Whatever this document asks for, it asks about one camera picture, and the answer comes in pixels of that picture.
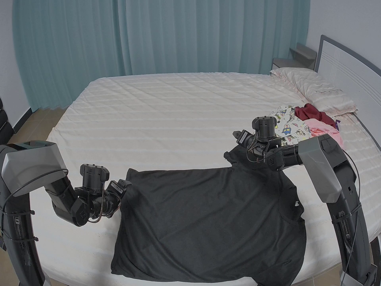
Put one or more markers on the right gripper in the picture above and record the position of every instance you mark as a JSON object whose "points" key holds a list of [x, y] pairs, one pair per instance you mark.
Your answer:
{"points": [[245, 138]]}

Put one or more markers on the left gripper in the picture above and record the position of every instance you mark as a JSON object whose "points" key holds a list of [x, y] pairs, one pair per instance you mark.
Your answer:
{"points": [[113, 197]]}

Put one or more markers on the black T-shirt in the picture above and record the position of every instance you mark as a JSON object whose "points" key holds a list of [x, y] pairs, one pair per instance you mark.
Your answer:
{"points": [[208, 225]]}

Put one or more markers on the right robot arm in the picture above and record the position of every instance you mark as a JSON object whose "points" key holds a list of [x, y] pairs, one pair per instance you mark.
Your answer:
{"points": [[321, 165]]}

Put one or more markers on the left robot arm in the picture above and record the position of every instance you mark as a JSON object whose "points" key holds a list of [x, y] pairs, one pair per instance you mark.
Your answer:
{"points": [[26, 165]]}

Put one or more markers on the bed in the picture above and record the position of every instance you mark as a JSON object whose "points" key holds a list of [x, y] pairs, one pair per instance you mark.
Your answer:
{"points": [[163, 115]]}

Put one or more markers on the white printed garment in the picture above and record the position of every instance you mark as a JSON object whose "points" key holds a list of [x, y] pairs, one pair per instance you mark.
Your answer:
{"points": [[293, 127]]}

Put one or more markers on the dark red garment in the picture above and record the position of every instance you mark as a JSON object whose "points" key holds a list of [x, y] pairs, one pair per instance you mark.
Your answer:
{"points": [[312, 113]]}

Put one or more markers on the pink garment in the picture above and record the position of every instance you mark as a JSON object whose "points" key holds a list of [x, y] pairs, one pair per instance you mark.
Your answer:
{"points": [[323, 128]]}

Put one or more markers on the cream pillow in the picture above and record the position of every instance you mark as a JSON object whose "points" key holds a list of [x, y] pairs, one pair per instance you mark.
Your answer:
{"points": [[318, 88]]}

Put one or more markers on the grey bedside table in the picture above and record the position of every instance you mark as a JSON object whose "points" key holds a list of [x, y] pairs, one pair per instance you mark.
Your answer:
{"points": [[293, 62]]}

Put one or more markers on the purple garment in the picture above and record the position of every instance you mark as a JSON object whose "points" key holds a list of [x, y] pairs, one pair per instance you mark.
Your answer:
{"points": [[337, 124]]}

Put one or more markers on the blue-green curtain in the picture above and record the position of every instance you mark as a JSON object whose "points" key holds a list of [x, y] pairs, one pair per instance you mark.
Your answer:
{"points": [[214, 25], [71, 40]]}

